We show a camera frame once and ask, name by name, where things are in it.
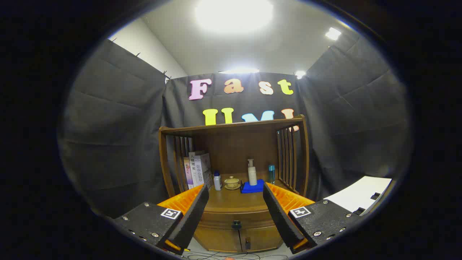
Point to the small square ceiling light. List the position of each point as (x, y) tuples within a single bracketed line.
[(332, 33)]

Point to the thick grey white book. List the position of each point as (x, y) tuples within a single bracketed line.
[(205, 169)]

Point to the white pump bottle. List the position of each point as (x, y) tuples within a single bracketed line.
[(252, 175)]

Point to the black backdrop cloth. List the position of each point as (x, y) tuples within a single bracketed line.
[(115, 126)]

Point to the white drawer unit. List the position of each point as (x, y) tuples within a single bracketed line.
[(357, 195)]

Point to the large round ceiling light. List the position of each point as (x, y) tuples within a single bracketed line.
[(234, 14)]

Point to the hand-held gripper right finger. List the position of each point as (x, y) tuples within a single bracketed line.
[(278, 213)]

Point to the brown wooden countertop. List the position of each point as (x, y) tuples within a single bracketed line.
[(231, 200)]

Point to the brown wooden cabinet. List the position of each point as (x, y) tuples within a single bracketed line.
[(231, 144)]

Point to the brown wooden drawer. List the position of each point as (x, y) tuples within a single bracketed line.
[(220, 221)]

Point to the slim blue bottle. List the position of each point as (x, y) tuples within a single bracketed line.
[(271, 175)]

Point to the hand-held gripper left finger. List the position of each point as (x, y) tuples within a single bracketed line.
[(193, 213)]

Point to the white bottle with blue cap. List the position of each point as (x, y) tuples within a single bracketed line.
[(217, 182)]

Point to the thin pink book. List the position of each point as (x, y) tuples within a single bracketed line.
[(187, 173)]

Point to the beige lidded tea bowl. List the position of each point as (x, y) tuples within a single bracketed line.
[(232, 182)]

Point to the long strip ceiling light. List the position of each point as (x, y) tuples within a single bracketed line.
[(238, 70)]

